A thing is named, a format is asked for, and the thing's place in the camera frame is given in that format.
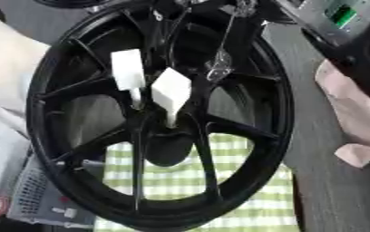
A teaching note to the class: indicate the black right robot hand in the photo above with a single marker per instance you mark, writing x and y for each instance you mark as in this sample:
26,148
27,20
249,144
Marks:
204,36

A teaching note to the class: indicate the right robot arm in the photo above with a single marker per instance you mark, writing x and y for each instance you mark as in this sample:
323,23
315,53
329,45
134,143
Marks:
347,18

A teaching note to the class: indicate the white pin, flat angled head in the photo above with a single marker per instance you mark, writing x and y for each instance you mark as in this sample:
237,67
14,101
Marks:
171,89

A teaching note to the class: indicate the white pin, flat rectangular head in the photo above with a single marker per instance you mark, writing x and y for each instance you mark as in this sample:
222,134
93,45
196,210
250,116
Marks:
127,68

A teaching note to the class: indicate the black spoked wheel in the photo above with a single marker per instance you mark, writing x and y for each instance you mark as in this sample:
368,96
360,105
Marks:
82,193

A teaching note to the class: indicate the pale pink cloth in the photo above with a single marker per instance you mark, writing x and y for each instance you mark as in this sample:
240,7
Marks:
360,120

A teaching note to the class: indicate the white fabric cover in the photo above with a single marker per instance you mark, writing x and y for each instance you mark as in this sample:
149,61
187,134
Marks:
8,66

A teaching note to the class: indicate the grey perforated equipment box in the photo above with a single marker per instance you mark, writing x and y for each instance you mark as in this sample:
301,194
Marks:
35,190

